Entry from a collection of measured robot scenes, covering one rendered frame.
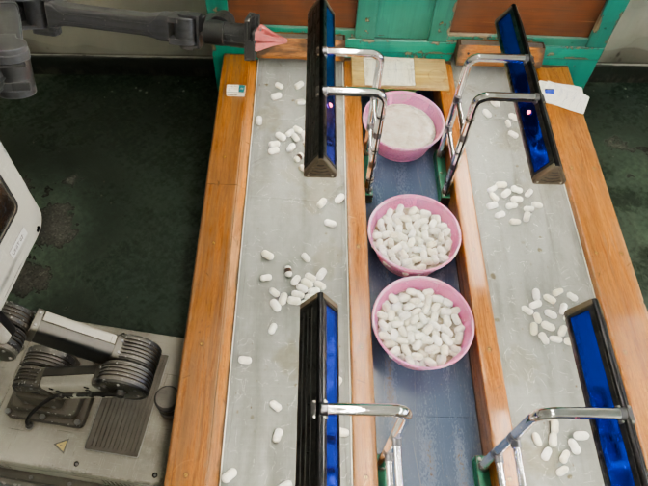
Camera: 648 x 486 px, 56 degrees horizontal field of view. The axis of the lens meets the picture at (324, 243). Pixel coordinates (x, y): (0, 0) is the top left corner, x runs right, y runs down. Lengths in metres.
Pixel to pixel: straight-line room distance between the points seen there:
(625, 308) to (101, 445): 1.46
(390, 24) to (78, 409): 1.53
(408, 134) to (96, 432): 1.29
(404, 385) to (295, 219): 0.56
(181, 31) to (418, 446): 1.17
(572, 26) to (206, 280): 1.48
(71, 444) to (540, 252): 1.41
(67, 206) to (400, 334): 1.75
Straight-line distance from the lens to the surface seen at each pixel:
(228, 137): 1.96
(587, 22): 2.34
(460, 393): 1.66
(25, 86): 1.40
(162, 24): 1.63
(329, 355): 1.19
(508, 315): 1.71
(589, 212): 1.97
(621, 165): 3.30
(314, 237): 1.74
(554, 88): 2.30
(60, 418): 1.88
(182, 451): 1.49
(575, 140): 2.15
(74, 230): 2.81
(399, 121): 2.07
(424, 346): 1.63
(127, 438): 1.83
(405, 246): 1.75
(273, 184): 1.86
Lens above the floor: 2.18
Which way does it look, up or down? 57 degrees down
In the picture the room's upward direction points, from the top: 5 degrees clockwise
